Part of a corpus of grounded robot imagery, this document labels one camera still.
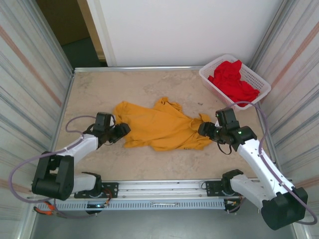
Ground yellow t-shirt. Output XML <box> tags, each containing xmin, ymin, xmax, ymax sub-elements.
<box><xmin>113</xmin><ymin>97</ymin><xmax>219</xmax><ymax>152</ymax></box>

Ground red cloth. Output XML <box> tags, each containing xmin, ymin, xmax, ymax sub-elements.
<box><xmin>207</xmin><ymin>59</ymin><xmax>261</xmax><ymax>103</ymax></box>

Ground white plastic basket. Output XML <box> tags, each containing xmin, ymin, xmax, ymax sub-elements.
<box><xmin>198</xmin><ymin>54</ymin><xmax>272</xmax><ymax>111</ymax></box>

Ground brown wooden door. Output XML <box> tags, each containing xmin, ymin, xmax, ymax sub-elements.
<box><xmin>36</xmin><ymin>0</ymin><xmax>91</xmax><ymax>47</ymax></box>

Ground thin black cable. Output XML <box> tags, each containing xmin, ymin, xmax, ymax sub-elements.
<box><xmin>215</xmin><ymin>139</ymin><xmax>234</xmax><ymax>155</ymax></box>

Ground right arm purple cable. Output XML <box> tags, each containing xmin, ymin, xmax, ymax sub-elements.
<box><xmin>223</xmin><ymin>101</ymin><xmax>319</xmax><ymax>226</ymax></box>

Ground aluminium table edge frame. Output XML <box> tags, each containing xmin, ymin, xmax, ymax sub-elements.
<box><xmin>42</xmin><ymin>65</ymin><xmax>284</xmax><ymax>180</ymax></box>

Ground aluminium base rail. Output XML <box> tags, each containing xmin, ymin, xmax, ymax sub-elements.
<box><xmin>29</xmin><ymin>177</ymin><xmax>294</xmax><ymax>200</ymax></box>

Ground grey slotted cable duct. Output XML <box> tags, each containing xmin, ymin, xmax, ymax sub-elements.
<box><xmin>53</xmin><ymin>199</ymin><xmax>226</xmax><ymax>212</ymax></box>

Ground beige door frame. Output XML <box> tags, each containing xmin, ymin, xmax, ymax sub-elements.
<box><xmin>79</xmin><ymin>0</ymin><xmax>107</xmax><ymax>60</ymax></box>

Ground orange handled pliers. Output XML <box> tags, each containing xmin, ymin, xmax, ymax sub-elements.
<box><xmin>33</xmin><ymin>201</ymin><xmax>69</xmax><ymax>219</ymax></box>

